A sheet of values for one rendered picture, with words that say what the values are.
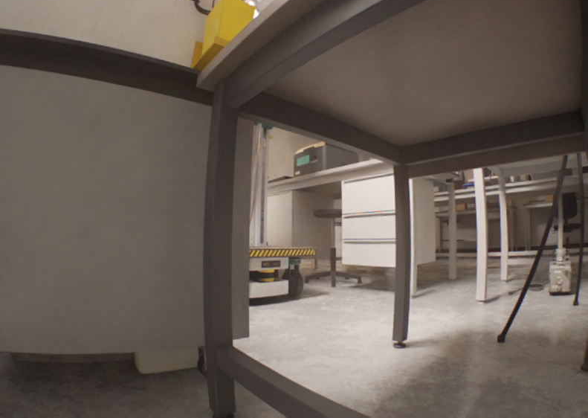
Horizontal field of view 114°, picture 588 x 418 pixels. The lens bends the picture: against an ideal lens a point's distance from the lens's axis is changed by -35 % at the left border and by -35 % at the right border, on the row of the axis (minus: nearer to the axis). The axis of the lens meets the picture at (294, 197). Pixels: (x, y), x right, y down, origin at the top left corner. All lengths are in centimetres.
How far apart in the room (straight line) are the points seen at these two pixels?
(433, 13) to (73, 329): 80
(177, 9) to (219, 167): 49
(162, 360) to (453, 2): 96
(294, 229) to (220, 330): 213
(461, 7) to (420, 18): 6
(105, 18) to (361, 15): 60
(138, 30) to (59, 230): 48
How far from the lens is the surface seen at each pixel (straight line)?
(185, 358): 87
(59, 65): 71
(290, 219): 262
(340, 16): 38
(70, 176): 62
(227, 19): 72
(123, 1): 83
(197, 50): 79
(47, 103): 66
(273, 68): 45
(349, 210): 214
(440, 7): 45
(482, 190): 170
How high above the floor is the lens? 38
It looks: 8 degrees up
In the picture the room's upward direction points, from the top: 1 degrees clockwise
